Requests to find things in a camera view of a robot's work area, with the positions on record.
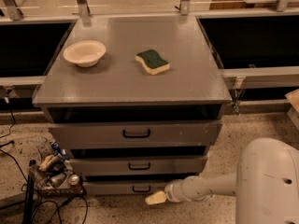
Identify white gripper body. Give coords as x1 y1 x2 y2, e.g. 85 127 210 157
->
164 179 186 203

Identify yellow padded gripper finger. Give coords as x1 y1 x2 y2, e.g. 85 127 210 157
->
145 190 167 205

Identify grey bottom drawer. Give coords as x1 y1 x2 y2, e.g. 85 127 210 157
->
83 179 171 195

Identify grey drawer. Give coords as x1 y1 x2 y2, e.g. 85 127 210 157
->
70 156 207 176
83 179 171 195
49 120 222 149

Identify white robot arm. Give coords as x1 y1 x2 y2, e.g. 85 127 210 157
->
145 138 299 224

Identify grey middle drawer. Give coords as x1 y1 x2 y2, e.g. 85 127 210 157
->
70 156 207 176

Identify grey top drawer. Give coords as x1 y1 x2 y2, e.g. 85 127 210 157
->
49 120 222 149

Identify grey drawer cabinet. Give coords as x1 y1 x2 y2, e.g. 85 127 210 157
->
33 16 231 183

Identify silver can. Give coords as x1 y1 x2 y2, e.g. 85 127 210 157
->
68 175 80 187

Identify tray of cluttered items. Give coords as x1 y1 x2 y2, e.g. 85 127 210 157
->
32 138 84 196

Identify green yellow sponge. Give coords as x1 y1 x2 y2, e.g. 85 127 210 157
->
135 49 170 76

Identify white paper bowl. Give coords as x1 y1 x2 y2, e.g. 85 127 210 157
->
64 40 107 67

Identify grey rail right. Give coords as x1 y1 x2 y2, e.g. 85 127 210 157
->
220 66 299 90

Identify grey rail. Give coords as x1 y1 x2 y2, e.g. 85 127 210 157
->
220 66 299 90
0 76 46 88

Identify black stand post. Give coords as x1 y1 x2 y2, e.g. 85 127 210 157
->
22 160 36 224

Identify grey rail left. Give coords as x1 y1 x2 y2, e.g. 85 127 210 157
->
0 76 46 88

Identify black floor cables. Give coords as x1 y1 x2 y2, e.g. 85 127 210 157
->
0 89 90 224

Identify metal frame post centre-left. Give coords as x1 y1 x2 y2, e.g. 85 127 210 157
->
77 0 90 17

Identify metal frame post left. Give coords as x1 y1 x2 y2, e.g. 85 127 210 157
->
3 0 23 21

